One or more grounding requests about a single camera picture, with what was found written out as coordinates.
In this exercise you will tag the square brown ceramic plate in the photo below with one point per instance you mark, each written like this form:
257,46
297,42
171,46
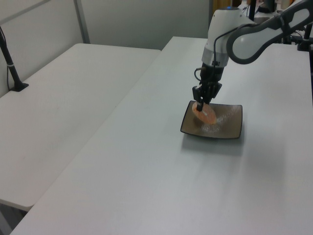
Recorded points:
227,122

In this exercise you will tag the orange shrimp-like food item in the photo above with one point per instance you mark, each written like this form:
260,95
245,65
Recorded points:
206,116

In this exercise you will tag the black vertical pole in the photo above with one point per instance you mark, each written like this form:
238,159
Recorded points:
252,9

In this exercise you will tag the black camera stand white band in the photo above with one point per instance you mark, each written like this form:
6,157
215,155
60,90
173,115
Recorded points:
305,40

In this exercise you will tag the grey partition post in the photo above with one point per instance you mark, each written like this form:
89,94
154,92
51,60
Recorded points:
82,19

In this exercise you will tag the white grey Franka robot arm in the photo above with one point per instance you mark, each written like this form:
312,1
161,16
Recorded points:
244,41

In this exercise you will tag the black monitor base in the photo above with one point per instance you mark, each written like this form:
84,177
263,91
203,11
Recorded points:
267,6

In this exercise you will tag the white side table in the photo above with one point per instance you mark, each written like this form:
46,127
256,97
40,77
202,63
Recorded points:
61,110

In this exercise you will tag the yellow object behind partition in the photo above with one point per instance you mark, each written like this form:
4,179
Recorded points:
214,5

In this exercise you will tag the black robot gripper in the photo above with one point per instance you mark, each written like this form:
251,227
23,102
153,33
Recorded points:
210,83

